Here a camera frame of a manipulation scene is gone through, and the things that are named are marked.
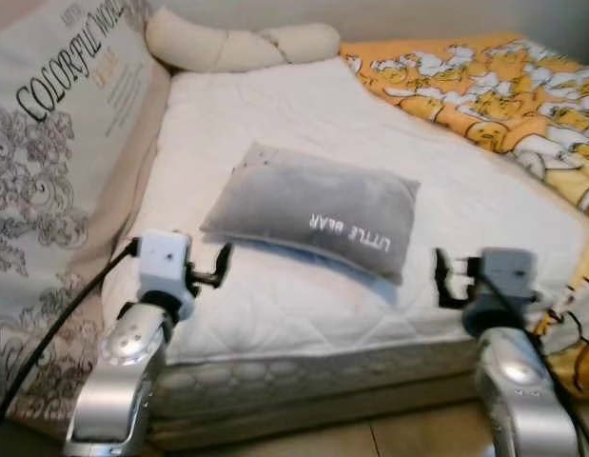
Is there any grey lettered pillow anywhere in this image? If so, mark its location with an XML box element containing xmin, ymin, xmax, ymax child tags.
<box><xmin>199</xmin><ymin>143</ymin><xmax>421</xmax><ymax>287</ymax></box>

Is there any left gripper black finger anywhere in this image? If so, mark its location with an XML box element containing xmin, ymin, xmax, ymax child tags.
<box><xmin>205</xmin><ymin>244</ymin><xmax>234</xmax><ymax>288</ymax></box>

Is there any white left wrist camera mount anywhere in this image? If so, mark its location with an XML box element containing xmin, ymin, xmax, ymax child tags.
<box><xmin>137</xmin><ymin>228</ymin><xmax>192</xmax><ymax>304</ymax></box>

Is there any cream bolster pillow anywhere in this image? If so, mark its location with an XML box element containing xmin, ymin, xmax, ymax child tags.
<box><xmin>145</xmin><ymin>8</ymin><xmax>341</xmax><ymax>74</ymax></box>

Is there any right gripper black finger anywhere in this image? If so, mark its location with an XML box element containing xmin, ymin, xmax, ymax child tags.
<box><xmin>434</xmin><ymin>248</ymin><xmax>457</xmax><ymax>308</ymax></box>

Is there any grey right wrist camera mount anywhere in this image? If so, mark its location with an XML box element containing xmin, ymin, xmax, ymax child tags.
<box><xmin>470</xmin><ymin>248</ymin><xmax>540</xmax><ymax>320</ymax></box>

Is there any white quilted mattress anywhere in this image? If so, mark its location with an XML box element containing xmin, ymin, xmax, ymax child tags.
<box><xmin>102</xmin><ymin>57</ymin><xmax>589</xmax><ymax>420</ymax></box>

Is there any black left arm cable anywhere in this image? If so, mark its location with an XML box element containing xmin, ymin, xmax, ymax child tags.
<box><xmin>0</xmin><ymin>238</ymin><xmax>141</xmax><ymax>444</ymax></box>

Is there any yellow egg cartoon blanket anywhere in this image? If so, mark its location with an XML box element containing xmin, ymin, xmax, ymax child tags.
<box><xmin>340</xmin><ymin>36</ymin><xmax>589</xmax><ymax>399</ymax></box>

